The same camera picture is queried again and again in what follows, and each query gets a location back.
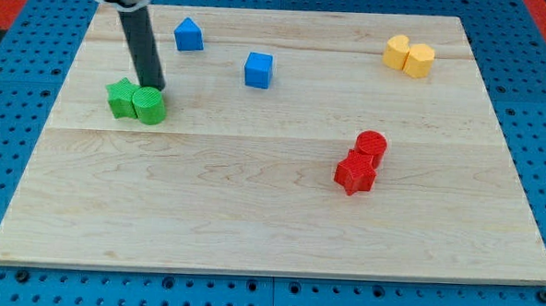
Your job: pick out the yellow hexagon block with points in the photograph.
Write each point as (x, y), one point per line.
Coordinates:
(419, 61)

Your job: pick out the blue cube block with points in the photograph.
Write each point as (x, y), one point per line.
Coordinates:
(258, 70)

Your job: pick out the red star block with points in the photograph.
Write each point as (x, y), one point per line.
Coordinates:
(355, 173)

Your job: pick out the red cylinder block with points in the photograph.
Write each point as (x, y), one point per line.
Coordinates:
(373, 144)

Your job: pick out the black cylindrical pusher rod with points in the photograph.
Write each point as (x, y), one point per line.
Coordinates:
(143, 49)

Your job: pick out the green cylinder block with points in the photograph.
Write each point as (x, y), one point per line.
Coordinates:
(149, 105)

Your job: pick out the blue triangular prism block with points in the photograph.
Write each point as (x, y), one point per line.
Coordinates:
(188, 36)

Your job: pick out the light wooden board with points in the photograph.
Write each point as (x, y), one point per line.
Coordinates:
(240, 180)

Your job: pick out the green star block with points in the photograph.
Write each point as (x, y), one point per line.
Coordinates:
(119, 98)

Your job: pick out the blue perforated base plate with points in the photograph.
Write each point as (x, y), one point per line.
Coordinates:
(36, 54)

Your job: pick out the yellow heart block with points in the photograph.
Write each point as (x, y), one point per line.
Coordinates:
(396, 52)

